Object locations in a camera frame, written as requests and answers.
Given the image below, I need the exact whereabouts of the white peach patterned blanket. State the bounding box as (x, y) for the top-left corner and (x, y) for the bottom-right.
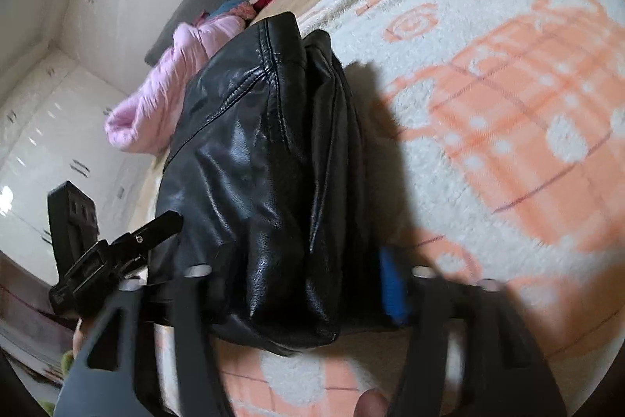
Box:
(155, 0), (625, 417)

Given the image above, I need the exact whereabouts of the pink quilted duvet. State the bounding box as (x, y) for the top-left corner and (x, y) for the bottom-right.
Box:
(105, 11), (248, 156)

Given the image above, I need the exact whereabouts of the black leather jacket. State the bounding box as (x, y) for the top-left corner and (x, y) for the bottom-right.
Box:
(148, 13), (389, 354)

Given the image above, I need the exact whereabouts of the white wardrobe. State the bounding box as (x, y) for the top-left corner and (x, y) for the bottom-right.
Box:
(1, 50), (152, 284)

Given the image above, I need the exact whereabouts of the left hand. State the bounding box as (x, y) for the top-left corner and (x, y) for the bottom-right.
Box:
(72, 319), (94, 359)

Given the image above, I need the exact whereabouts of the green sleeve cuff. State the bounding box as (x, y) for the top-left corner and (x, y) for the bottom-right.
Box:
(36, 347), (77, 415)

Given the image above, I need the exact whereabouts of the right hand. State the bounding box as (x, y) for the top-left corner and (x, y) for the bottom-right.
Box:
(353, 390), (390, 417)

